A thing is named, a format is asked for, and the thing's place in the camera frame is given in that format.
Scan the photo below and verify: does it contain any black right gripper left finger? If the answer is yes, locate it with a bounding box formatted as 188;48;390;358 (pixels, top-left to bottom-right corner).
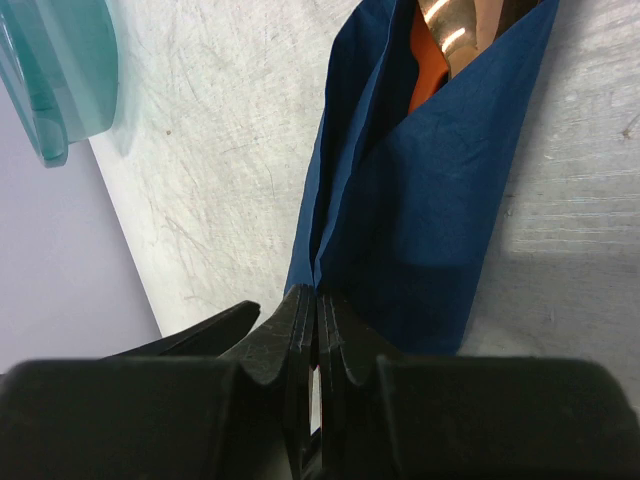
1;285;318;479

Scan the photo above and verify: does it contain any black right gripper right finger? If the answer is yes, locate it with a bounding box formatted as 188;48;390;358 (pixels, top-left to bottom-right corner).
317;294;639;479

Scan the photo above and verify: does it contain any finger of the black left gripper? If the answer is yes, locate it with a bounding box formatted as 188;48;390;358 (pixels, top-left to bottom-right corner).
111;300;260;358

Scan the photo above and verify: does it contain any teal plastic bin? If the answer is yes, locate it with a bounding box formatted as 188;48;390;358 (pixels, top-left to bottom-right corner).
1;1;118;168

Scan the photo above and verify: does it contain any copper metal spoon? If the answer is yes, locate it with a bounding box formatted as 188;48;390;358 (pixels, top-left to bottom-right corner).
418;0;539;78

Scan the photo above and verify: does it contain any blue paper napkin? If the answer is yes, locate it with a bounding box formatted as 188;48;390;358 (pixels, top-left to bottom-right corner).
286;1;558;355

